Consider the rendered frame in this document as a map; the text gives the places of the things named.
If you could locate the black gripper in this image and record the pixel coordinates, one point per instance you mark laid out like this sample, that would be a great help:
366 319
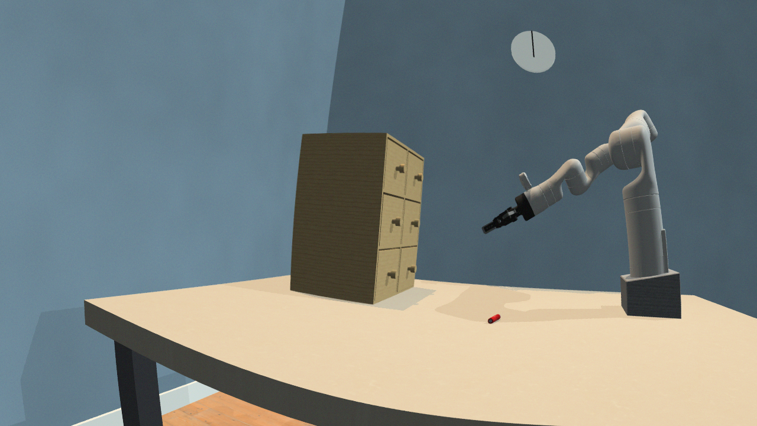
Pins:
523 208

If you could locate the tan wooden drawer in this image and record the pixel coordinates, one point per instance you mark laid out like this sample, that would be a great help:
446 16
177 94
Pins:
411 222
387 272
407 268
395 169
414 174
391 221

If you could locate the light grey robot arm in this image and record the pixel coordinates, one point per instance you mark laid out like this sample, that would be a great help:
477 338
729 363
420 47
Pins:
628 148

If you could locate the brown chest of drawers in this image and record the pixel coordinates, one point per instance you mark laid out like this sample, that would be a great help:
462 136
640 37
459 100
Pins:
337 219

